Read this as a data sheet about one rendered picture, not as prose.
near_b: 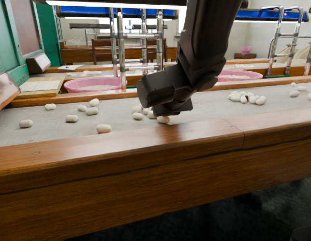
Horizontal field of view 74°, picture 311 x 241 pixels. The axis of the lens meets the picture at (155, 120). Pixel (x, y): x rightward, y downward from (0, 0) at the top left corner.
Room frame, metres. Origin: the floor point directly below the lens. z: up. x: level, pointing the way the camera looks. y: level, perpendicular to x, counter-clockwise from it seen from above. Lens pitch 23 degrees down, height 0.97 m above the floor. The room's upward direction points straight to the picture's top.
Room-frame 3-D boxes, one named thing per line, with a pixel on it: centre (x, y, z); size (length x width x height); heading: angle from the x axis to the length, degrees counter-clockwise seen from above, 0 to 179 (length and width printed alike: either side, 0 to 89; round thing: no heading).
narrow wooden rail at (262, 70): (1.24, -0.27, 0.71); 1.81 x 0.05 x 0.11; 107
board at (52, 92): (0.84, 0.47, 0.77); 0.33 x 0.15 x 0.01; 17
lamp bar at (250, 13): (1.51, -0.75, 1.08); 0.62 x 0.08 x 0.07; 107
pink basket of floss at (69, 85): (0.90, 0.26, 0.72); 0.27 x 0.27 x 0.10
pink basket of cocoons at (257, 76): (1.12, -0.43, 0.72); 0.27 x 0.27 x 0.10
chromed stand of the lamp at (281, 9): (1.44, -0.77, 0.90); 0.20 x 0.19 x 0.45; 107
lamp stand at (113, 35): (1.15, 0.15, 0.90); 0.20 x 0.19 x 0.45; 107
